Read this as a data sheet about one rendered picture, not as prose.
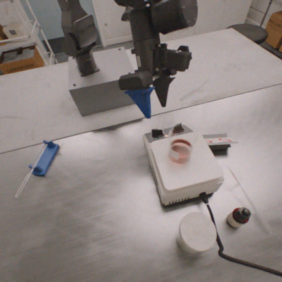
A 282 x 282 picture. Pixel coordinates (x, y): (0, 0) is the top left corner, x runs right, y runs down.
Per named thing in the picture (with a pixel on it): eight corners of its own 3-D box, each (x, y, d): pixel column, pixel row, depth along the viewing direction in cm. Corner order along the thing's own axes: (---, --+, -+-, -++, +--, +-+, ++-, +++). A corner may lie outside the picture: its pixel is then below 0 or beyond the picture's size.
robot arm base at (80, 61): (76, 67, 57) (68, 48, 52) (94, 62, 59) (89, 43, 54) (81, 77, 53) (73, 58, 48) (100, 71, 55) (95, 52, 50)
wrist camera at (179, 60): (149, 45, 33) (183, 35, 30) (164, 43, 39) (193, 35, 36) (155, 77, 36) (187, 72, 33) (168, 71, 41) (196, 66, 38)
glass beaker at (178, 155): (192, 169, 35) (200, 145, 28) (165, 166, 35) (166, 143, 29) (192, 144, 38) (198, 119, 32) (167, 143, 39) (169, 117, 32)
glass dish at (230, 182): (244, 177, 41) (247, 174, 39) (231, 193, 39) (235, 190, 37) (223, 163, 44) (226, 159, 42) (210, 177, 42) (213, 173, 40)
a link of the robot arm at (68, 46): (65, 55, 51) (55, 31, 46) (86, 42, 55) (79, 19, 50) (80, 60, 48) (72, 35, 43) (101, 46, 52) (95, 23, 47)
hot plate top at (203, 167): (149, 143, 40) (149, 141, 39) (198, 132, 41) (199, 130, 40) (165, 193, 32) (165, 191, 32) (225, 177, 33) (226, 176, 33)
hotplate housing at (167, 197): (142, 139, 51) (139, 121, 44) (184, 129, 52) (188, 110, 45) (165, 218, 37) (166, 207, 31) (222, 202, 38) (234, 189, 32)
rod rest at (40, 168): (49, 144, 52) (43, 137, 49) (60, 145, 52) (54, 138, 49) (33, 175, 46) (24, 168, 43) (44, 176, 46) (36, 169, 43)
